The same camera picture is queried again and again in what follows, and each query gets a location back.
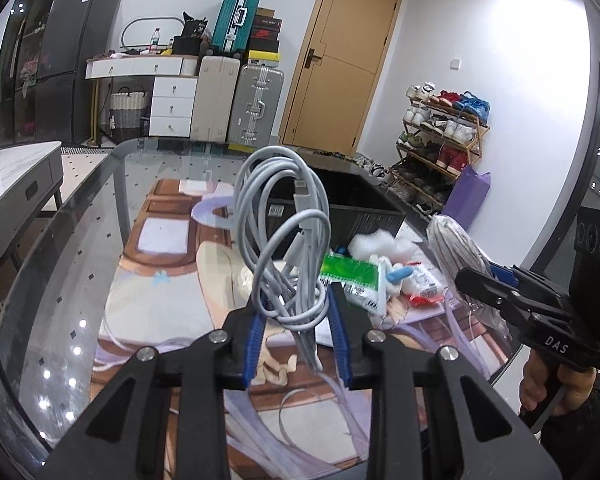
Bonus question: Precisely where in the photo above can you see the person right hand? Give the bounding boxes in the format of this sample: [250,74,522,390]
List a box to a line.
[518,349,600,417]

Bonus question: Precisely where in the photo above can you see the teal suitcase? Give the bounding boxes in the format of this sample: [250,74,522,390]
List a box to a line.
[211,0,260,56]

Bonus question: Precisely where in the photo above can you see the beige suitcase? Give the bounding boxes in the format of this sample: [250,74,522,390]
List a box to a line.
[189,55,240,143]

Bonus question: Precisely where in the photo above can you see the plastic water bottle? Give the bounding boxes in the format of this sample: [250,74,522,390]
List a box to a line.
[149,27,160,54]

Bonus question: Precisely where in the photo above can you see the red white pouch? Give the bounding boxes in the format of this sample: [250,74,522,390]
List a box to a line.
[402,263,444,307]

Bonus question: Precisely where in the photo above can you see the silver suitcase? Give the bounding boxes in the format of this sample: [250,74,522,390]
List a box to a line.
[227,65,285,148]

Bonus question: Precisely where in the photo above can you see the wooden shoe rack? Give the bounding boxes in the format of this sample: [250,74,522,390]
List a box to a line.
[390,82,491,217]

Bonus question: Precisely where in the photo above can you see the white charging cable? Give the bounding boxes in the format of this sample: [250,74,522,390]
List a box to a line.
[232,145,334,376]

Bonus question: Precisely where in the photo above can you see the purple bag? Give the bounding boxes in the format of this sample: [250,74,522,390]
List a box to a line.
[442,165,491,231]

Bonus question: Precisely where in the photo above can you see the black refrigerator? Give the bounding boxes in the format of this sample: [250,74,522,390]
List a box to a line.
[35,0,119,145]

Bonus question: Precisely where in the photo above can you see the green medicine packet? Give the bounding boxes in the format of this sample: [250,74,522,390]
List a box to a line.
[320,255,387,316]

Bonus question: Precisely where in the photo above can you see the anime print table mat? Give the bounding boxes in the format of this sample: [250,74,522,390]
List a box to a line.
[89,176,522,480]

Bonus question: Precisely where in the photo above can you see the wooden door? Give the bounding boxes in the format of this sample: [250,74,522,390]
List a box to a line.
[279,0,402,155]

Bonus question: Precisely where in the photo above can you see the stacked shoe boxes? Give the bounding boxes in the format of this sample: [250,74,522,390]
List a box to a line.
[247,8,283,68]

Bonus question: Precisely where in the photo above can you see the grey side cabinet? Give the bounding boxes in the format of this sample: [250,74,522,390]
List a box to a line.
[0,141,64,264]

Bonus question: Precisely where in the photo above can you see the white drawer desk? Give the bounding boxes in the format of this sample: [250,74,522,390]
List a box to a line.
[85,54,199,139]

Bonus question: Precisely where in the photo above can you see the black bag on desk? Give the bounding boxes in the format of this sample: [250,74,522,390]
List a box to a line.
[172,12,208,56]

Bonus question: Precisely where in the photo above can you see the black storage box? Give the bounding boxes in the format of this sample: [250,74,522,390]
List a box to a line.
[265,168,406,250]

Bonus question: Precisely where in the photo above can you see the white plush toy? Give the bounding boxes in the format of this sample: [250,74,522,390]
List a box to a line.
[376,256,414,301]

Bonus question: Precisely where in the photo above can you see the woven laundry basket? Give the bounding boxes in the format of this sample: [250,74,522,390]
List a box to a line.
[109,86,148,143]

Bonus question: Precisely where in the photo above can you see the white rope bundle bag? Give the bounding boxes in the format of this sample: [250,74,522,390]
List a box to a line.
[426,214,512,341]

